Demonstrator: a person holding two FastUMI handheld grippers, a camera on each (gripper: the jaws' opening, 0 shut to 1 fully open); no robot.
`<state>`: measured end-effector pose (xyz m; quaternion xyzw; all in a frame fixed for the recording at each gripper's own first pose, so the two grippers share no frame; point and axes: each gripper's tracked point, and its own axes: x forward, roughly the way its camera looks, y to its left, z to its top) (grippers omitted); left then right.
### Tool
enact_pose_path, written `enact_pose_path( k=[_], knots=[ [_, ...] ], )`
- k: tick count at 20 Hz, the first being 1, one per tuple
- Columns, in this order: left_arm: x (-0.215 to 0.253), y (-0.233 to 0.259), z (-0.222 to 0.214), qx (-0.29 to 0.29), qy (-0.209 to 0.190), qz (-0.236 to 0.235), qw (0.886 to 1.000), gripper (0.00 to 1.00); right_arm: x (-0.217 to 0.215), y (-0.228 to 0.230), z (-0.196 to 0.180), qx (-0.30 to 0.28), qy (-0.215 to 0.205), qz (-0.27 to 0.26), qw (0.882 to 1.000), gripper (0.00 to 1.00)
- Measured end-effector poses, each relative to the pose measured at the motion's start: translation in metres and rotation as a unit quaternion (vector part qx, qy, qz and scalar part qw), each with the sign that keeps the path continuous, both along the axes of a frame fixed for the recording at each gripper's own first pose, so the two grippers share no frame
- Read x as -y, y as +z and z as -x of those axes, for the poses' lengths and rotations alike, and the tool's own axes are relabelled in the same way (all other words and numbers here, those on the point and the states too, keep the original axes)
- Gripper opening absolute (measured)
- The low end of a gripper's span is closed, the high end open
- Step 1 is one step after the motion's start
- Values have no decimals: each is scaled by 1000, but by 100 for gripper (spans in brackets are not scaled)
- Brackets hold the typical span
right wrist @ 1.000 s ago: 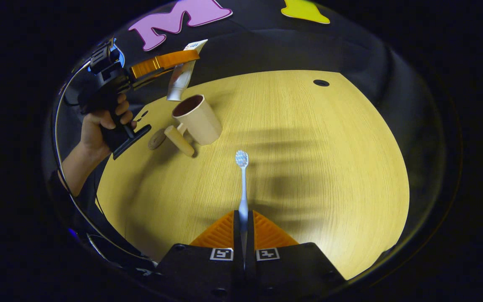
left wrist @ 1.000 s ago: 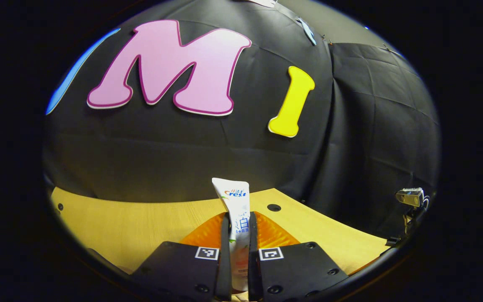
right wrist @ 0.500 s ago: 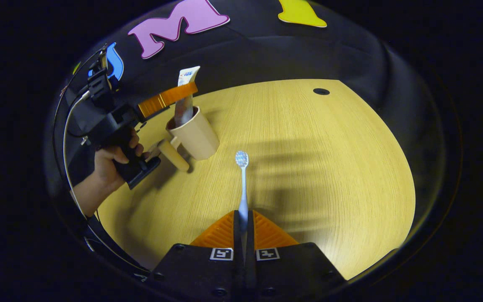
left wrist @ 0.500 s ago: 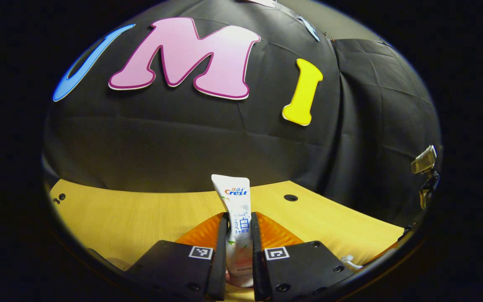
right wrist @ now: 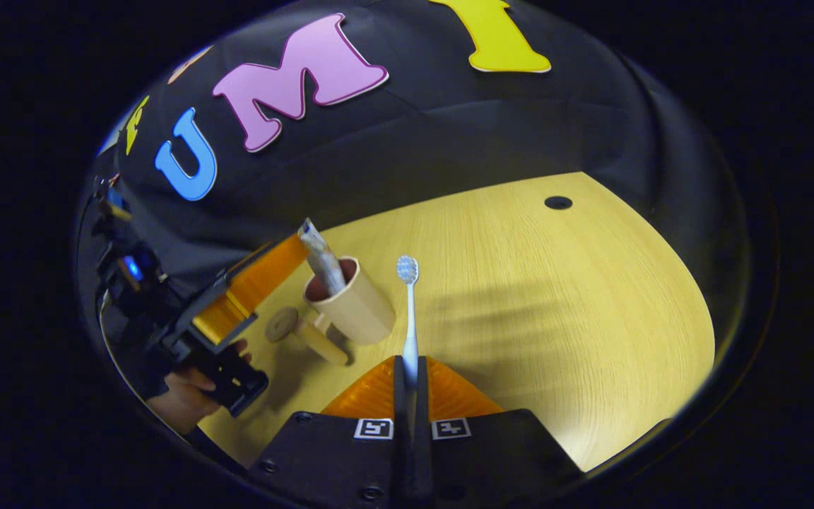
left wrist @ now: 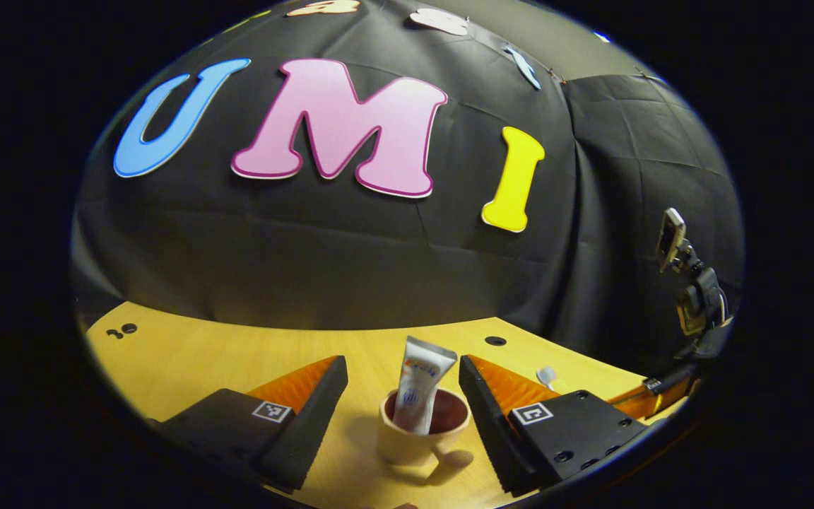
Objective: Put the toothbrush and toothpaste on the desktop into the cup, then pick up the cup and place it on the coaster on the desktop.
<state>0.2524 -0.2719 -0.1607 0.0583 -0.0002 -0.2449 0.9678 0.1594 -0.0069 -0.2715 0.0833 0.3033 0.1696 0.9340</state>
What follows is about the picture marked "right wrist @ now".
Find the beige cup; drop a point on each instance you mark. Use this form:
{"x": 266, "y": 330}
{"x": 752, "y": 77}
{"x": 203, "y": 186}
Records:
{"x": 361, "y": 311}

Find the black backdrop cloth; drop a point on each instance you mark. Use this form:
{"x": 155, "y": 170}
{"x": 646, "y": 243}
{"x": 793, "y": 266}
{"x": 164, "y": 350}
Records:
{"x": 449, "y": 134}

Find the round cork coaster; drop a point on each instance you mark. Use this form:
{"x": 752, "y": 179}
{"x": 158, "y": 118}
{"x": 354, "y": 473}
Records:
{"x": 280, "y": 325}

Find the white toothpaste tube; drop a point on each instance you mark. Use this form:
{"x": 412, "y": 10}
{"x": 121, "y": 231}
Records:
{"x": 323, "y": 261}

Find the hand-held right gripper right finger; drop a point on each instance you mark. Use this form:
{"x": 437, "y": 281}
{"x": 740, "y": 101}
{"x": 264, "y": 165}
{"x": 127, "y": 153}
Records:
{"x": 422, "y": 403}

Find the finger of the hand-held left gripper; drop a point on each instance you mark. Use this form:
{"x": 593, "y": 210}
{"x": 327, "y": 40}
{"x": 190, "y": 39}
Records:
{"x": 258, "y": 283}

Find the wooden desktop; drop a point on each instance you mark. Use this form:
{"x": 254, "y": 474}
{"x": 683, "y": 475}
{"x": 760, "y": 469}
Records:
{"x": 555, "y": 318}

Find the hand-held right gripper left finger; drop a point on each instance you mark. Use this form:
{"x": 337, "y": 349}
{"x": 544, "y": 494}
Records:
{"x": 399, "y": 403}

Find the white toothbrush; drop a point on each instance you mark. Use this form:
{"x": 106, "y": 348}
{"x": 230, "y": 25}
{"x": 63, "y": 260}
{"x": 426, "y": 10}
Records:
{"x": 410, "y": 325}

